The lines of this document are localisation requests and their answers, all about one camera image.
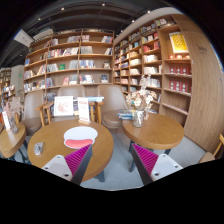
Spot white ceiling air conditioner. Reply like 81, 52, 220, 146
14, 29, 34, 47

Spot wooden bookshelf right wall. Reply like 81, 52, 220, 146
113, 15, 192, 124

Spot round wooden table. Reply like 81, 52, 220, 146
28, 120, 113, 182
122, 113, 184, 150
0, 123, 27, 158

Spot wooden bookshelf back wall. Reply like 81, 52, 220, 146
23, 28, 114, 93

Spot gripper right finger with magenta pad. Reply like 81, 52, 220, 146
131, 144, 182, 185

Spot white and red mouse pad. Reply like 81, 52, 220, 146
64, 126, 98, 149

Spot round wooden left table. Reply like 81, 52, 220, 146
0, 123, 27, 158

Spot dried flowers on left table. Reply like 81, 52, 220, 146
2, 97, 22, 134

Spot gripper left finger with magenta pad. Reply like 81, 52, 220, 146
42, 145, 92, 185

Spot stack of books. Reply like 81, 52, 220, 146
118, 109, 134, 120

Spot yellow framed poster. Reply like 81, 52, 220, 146
169, 32, 188, 53

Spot wooden bookshelf wall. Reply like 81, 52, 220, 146
113, 15, 192, 124
23, 28, 114, 93

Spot framed white picture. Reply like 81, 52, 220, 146
54, 96, 73, 116

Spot round wooden right table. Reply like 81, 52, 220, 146
122, 113, 184, 150

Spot wooden armchair frame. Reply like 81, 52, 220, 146
36, 101, 103, 127

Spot white standing sign card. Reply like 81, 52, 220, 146
78, 97, 90, 123

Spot beige upholstered chair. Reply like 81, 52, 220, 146
57, 85, 85, 99
97, 85, 128, 129
22, 90, 44, 136

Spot beige upholstered chair centre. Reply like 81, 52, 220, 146
57, 85, 85, 99

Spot beige upholstered chair right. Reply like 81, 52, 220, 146
97, 85, 128, 129

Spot glass vase with dried flowers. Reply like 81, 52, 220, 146
126, 74, 157, 128

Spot beige upholstered chair left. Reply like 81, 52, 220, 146
22, 90, 44, 136

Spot round wooden centre table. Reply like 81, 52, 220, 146
28, 120, 113, 182

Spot wooden chair far right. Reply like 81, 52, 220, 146
199, 134, 224, 163

